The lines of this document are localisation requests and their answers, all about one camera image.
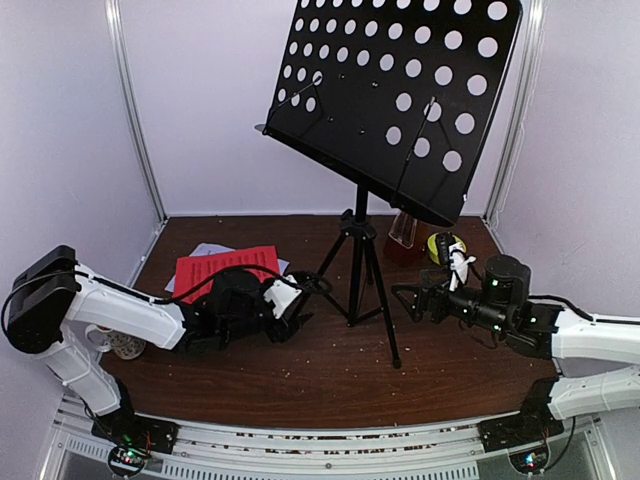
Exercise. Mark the yellow-green bowl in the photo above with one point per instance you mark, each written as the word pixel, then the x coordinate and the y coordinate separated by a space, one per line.
pixel 435 247

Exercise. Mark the brown wooden metronome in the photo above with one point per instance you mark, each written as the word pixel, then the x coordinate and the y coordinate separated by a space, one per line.
pixel 406 240

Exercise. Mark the white sheet music page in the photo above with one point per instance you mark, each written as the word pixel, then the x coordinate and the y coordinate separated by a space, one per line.
pixel 208 249

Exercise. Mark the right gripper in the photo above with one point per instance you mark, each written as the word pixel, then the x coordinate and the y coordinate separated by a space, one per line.
pixel 436 292

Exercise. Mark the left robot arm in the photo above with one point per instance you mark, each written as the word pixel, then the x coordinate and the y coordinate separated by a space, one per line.
pixel 57 290

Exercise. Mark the patterned white mug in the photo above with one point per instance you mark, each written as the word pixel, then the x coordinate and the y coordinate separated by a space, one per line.
pixel 124 346

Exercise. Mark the left aluminium corner post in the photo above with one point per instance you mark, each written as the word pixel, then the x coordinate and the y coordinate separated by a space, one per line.
pixel 117 35

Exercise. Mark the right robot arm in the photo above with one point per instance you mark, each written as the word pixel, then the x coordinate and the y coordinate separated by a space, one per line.
pixel 536 326

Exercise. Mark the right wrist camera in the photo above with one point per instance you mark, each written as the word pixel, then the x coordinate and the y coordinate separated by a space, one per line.
pixel 450 250

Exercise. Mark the red sheet music page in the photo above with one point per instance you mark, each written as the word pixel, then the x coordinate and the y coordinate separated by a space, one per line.
pixel 192 270

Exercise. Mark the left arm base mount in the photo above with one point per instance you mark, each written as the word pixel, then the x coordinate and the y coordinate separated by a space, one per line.
pixel 135 438

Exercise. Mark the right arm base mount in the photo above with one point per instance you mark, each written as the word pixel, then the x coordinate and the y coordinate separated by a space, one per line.
pixel 526 433

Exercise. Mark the black music stand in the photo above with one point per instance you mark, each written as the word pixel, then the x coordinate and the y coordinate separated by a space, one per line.
pixel 397 97

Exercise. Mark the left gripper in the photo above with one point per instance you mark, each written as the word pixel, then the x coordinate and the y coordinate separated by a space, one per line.
pixel 287 329

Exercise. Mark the aluminium front frame rail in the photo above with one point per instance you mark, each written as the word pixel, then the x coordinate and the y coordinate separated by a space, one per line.
pixel 445 450

